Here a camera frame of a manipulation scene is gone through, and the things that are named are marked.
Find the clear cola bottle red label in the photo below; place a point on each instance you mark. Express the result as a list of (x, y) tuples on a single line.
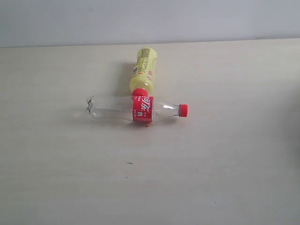
[(145, 109)]

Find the yellow drink bottle red cap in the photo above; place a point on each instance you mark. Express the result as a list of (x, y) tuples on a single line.
[(142, 79)]

